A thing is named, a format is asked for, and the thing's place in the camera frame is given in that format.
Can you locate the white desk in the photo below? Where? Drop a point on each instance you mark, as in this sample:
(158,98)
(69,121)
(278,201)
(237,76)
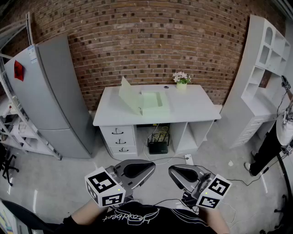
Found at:
(194,102)

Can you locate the grey refrigerator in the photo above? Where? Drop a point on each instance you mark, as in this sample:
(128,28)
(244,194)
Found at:
(45,91)

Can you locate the brown picture board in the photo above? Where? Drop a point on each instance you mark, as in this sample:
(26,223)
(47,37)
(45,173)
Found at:
(265,78)

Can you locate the black router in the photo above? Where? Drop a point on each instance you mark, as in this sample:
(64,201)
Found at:
(158,148)

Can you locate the potted pink flower plant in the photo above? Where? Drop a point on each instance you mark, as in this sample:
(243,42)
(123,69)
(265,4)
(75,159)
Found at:
(181,85)

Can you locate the white blue label sticker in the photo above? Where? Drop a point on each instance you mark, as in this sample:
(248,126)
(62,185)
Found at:
(32,53)

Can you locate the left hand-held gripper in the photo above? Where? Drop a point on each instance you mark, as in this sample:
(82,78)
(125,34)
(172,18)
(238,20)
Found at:
(107,182)

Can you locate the white desk drawer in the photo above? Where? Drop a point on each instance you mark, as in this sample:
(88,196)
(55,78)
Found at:
(121,141)
(119,131)
(123,150)

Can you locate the black curved pole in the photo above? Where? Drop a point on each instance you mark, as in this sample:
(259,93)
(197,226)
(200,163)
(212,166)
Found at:
(285,173)

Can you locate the black office chair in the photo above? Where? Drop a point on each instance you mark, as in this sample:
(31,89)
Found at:
(7,168)

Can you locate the white bookshelf cabinet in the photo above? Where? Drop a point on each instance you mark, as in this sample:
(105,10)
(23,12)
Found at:
(247,102)

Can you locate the person's left forearm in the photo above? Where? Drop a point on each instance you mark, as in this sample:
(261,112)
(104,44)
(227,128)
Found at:
(89,213)

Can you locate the red paper sheet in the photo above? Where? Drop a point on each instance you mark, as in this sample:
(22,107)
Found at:
(18,70)

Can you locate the white metal shelf rack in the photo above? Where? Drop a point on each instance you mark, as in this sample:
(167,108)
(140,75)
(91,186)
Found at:
(34,146)

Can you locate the person's black shirt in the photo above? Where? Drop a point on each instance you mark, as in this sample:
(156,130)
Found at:
(148,224)

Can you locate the light green paper sheet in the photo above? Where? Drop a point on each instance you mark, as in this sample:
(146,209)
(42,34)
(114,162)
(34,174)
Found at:
(151,100)

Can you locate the person's right forearm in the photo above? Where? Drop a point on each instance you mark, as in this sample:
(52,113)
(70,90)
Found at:
(215,219)

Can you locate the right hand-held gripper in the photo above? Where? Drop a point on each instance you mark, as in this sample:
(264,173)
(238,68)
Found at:
(203,182)

